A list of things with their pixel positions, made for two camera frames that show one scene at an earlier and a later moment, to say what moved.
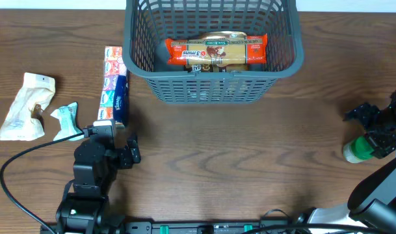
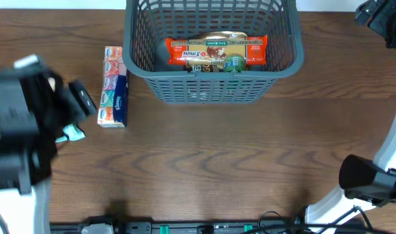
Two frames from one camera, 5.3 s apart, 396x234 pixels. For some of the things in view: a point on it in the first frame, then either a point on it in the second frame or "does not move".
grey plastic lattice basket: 148,23 does not move
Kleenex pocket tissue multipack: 114,104 does not move
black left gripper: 126,158 -> 85,99
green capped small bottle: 358,149 -> 234,63
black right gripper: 383,146 -> 391,8
